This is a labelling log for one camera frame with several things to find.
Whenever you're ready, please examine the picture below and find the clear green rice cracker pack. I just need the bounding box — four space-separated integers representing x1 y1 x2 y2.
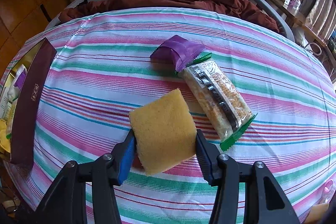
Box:
179 53 256 151

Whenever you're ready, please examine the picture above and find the yellow sponge cake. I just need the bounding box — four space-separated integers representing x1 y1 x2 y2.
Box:
129 89 197 176

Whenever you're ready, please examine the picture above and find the purple snack packet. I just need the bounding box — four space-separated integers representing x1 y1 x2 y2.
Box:
150 35 206 72

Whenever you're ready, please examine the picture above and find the gold tin box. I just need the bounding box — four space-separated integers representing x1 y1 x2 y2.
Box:
1 38 56 169

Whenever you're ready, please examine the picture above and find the wooden side shelf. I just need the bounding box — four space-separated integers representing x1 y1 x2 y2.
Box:
270 0 335 68

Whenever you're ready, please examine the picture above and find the beige curtain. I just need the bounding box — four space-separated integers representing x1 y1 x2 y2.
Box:
300 0 335 42

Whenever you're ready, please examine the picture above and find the dark red blanket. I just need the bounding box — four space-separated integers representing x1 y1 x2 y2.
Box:
59 0 279 33

